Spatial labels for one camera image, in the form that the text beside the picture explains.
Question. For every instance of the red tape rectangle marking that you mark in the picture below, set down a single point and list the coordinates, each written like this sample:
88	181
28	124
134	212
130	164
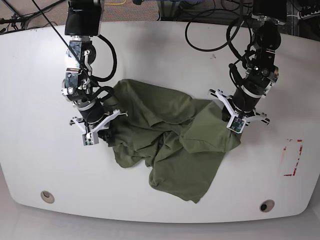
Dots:
291	156

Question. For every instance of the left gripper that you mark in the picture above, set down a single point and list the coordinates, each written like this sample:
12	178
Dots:
242	104

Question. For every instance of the table cable grommet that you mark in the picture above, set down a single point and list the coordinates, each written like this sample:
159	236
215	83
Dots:
47	197
267	206

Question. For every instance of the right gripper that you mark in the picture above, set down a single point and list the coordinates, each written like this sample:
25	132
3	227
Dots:
96	119

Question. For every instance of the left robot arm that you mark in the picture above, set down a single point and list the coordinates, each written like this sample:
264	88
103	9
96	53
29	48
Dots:
254	73

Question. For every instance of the left table cable grommet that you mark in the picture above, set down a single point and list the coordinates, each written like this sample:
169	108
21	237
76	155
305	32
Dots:
47	197

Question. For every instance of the olive green T-shirt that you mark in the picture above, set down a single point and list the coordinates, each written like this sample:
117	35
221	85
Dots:
183	140

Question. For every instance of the black tripod stand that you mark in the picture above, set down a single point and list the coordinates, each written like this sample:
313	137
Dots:
17	22

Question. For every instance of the right table cable grommet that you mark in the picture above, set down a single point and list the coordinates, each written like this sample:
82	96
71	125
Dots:
267	206

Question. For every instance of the white power strip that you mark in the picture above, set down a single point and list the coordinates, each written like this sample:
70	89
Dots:
309	12

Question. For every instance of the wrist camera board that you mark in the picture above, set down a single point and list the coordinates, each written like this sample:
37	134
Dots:
236	124
90	138

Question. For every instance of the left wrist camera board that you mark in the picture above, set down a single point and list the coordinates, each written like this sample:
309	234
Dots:
236	124

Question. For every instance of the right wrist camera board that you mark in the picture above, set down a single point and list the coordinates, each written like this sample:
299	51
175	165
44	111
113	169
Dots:
90	138

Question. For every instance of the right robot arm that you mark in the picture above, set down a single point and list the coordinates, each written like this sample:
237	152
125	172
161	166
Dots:
80	85

